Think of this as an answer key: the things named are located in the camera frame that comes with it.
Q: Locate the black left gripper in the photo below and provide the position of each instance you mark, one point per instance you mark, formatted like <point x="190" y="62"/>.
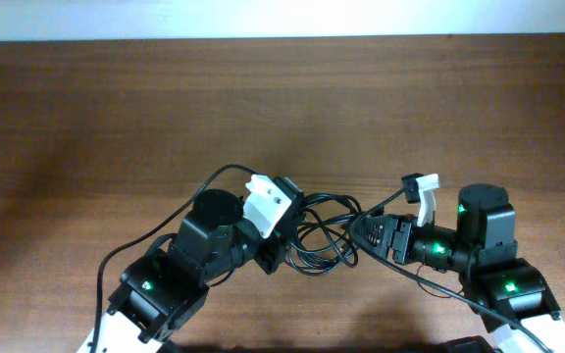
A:
<point x="277" y="241"/>

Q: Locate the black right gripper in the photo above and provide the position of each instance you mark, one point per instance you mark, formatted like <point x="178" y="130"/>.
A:
<point x="397" y="233"/>

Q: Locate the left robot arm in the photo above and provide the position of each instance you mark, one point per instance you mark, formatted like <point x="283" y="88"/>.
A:
<point x="163" y="289"/>

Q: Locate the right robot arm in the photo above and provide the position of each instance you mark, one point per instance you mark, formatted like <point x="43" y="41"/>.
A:
<point x="476" y="263"/>

